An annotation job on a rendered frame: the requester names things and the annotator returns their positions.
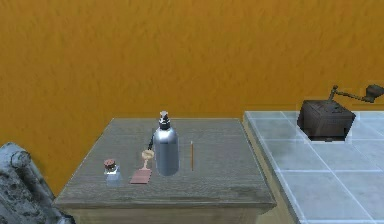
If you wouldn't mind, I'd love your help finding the small glass jar cork lid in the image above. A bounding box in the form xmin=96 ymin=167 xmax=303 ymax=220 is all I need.
xmin=103 ymin=158 xmax=122 ymax=188

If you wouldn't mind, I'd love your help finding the pink scrub brush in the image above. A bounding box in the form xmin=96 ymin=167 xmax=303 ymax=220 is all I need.
xmin=129 ymin=149 xmax=155 ymax=185

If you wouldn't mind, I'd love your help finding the grey wooden table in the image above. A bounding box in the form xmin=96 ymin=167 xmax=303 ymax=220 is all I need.
xmin=53 ymin=117 xmax=278 ymax=224

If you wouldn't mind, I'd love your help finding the thin black stick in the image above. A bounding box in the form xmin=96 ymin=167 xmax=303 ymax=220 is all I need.
xmin=147 ymin=128 xmax=155 ymax=152

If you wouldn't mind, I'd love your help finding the grey tiled counter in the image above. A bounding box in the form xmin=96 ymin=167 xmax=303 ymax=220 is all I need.
xmin=242 ymin=110 xmax=384 ymax=224

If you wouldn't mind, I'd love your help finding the grey rough lumpy object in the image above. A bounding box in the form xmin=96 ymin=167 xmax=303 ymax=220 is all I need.
xmin=0 ymin=142 xmax=73 ymax=224

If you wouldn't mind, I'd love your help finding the dark coffee grinder with crank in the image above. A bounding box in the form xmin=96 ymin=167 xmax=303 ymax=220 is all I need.
xmin=296 ymin=84 xmax=384 ymax=142

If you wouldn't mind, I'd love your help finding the silver spray bottle black nozzle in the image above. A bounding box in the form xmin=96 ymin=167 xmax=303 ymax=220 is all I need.
xmin=152 ymin=110 xmax=180 ymax=177

